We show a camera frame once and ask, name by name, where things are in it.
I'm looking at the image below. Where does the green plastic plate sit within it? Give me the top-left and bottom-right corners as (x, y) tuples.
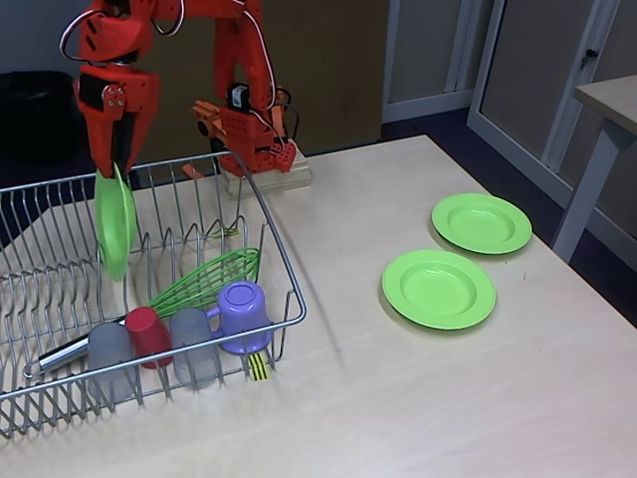
(381, 248), (498, 332)
(94, 161), (138, 281)
(430, 192), (533, 256)

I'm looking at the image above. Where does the red plastic cup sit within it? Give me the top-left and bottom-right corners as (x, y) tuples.
(123, 306), (174, 369)

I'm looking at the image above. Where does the green whisk with metal handle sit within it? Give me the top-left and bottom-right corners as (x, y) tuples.
(22, 247), (261, 379)

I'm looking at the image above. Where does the purple plastic mug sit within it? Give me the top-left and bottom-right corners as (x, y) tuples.
(206, 281), (274, 356)

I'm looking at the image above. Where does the grey translucent plastic cup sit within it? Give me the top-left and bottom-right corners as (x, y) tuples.
(168, 307), (221, 390)
(85, 323), (135, 403)

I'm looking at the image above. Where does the orange clamp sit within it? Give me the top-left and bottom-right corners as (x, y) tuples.
(179, 99), (228, 181)

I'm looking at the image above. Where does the black trash bin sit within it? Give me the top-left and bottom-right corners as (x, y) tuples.
(0, 70), (77, 163)

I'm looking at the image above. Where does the wooden base block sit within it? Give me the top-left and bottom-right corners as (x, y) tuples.
(222, 143), (315, 200)

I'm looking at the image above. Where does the brown partition board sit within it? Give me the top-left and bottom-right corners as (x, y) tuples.
(105, 0), (389, 158)

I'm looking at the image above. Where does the yellow black striped tape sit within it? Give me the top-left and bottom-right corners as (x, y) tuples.
(247, 353), (271, 383)

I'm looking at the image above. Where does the grey sliding door cabinet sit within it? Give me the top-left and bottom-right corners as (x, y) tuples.
(466, 0), (637, 235)

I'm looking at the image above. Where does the beige side table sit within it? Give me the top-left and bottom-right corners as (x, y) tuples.
(550, 74), (637, 263)

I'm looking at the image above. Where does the looped wrist servo cable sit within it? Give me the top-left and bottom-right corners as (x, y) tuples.
(150, 0), (186, 37)

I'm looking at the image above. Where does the white gripper servo cable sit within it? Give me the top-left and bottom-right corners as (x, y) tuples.
(59, 7), (99, 66)

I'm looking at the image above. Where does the black power cable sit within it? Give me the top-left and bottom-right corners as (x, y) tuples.
(277, 88), (303, 145)

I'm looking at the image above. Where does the metal wire dish rack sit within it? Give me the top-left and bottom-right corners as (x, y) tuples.
(0, 148), (308, 439)

